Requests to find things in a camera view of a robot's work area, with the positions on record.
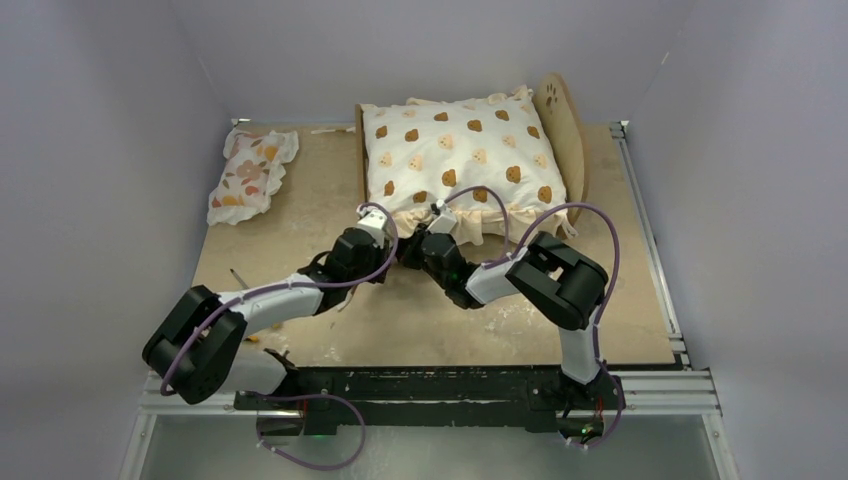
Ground bear print white cushion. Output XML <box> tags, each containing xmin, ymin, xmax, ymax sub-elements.
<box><xmin>311</xmin><ymin>84</ymin><xmax>579</xmax><ymax>313</ymax></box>

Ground floral print small pillow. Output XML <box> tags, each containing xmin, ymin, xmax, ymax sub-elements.
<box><xmin>206</xmin><ymin>127</ymin><xmax>299</xmax><ymax>226</ymax></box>

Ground wooden pet bed frame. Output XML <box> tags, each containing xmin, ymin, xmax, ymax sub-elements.
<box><xmin>355</xmin><ymin>73</ymin><xmax>588</xmax><ymax>245</ymax></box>

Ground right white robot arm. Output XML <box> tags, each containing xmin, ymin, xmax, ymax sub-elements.
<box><xmin>397</xmin><ymin>225</ymin><xmax>618</xmax><ymax>385</ymax></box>

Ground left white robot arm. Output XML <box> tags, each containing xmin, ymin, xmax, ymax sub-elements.
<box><xmin>142</xmin><ymin>227</ymin><xmax>397</xmax><ymax>405</ymax></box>

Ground yellow black screwdriver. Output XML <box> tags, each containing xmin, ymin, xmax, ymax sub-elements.
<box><xmin>229</xmin><ymin>268</ymin><xmax>249</xmax><ymax>290</ymax></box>

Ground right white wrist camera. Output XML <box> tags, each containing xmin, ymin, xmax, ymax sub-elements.
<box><xmin>427</xmin><ymin>200</ymin><xmax>458</xmax><ymax>234</ymax></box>

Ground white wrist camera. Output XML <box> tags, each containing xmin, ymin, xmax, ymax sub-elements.
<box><xmin>427</xmin><ymin>200</ymin><xmax>458</xmax><ymax>234</ymax></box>
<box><xmin>355</xmin><ymin>204</ymin><xmax>388</xmax><ymax>247</ymax></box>

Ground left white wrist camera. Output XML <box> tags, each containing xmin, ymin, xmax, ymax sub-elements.
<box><xmin>355</xmin><ymin>204</ymin><xmax>388</xmax><ymax>247</ymax></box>

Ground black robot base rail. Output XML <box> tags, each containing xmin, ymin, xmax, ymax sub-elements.
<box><xmin>234</xmin><ymin>365</ymin><xmax>626</xmax><ymax>442</ymax></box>

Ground yellow handled pliers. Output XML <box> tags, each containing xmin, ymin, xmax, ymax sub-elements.
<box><xmin>243</xmin><ymin>323</ymin><xmax>282</xmax><ymax>344</ymax></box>

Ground aluminium table frame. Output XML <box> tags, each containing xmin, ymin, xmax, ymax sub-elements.
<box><xmin>120</xmin><ymin>122</ymin><xmax>738</xmax><ymax>479</ymax></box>

